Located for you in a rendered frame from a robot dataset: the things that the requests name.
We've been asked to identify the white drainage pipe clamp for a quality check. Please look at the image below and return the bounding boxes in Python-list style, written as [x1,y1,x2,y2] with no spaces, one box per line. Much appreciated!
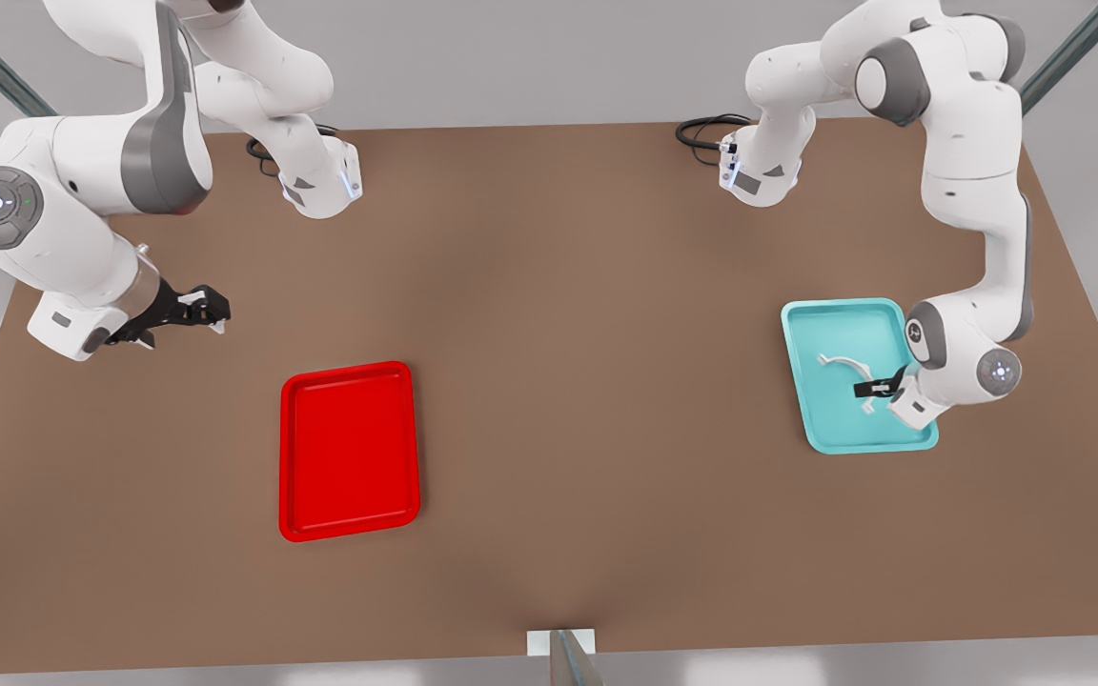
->
[817,353,879,416]

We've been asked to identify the red tray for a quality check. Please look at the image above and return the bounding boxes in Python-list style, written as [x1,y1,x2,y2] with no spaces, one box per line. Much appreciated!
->
[279,361,421,543]

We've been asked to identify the black cable loop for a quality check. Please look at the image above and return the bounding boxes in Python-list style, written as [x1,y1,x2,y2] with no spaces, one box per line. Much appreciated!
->
[676,114,756,170]
[246,124,340,179]

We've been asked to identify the teal tray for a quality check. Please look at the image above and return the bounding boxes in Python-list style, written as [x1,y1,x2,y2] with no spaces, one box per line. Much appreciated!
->
[781,298,940,455]

